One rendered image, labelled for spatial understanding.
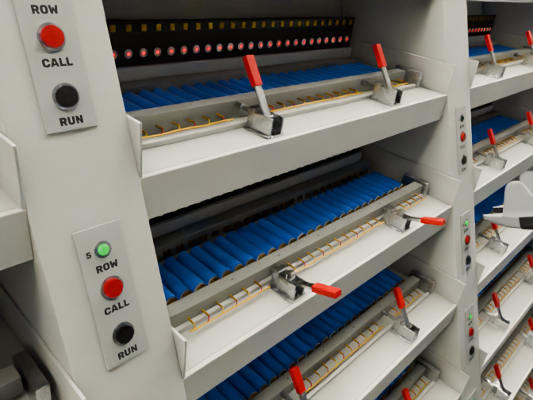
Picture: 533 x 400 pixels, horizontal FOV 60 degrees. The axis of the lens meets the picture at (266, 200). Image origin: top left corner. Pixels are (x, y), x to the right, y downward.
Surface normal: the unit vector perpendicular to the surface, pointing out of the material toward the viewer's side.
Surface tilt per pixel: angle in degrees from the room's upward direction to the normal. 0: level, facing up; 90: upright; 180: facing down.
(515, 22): 90
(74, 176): 90
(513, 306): 21
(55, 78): 90
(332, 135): 111
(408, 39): 90
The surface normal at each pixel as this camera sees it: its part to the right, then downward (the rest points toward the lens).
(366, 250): 0.11, -0.87
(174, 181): 0.71, 0.41
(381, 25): -0.70, 0.27
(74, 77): 0.70, 0.07
